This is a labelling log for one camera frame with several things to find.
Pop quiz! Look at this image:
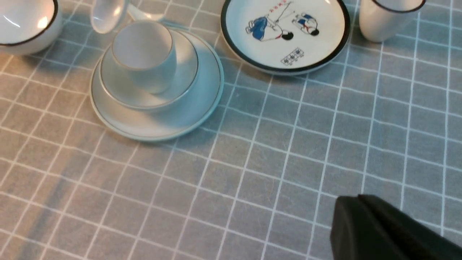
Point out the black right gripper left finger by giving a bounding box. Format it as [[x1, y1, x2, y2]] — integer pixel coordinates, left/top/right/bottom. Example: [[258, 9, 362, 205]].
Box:
[[330, 196, 405, 260]]

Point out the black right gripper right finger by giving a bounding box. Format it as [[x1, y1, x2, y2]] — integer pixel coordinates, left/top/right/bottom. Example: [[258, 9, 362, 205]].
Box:
[[358, 194, 462, 260]]

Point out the pale white ceramic cup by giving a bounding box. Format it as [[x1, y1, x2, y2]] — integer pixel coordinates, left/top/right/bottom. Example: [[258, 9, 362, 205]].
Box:
[[111, 20, 177, 94]]

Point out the pale grey-rimmed bowl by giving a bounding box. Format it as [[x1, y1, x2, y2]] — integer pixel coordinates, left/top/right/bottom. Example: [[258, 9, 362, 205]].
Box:
[[98, 30, 199, 112]]

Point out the grey checked tablecloth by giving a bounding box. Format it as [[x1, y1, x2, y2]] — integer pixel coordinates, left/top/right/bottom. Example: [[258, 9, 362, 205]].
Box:
[[0, 0, 462, 260]]

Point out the illustrated plate black rim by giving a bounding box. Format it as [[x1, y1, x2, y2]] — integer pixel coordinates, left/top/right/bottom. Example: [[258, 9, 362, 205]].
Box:
[[221, 0, 351, 76]]

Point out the pale blue-rimmed large plate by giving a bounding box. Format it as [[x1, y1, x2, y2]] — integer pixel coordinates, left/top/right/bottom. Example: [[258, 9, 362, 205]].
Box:
[[90, 30, 224, 142]]

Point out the white cup black rim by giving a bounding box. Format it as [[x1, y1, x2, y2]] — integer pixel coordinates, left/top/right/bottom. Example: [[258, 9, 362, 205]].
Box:
[[359, 0, 426, 43]]

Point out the white bowl black rim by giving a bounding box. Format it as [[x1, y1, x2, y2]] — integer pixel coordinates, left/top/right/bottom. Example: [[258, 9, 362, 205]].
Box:
[[0, 0, 63, 56]]

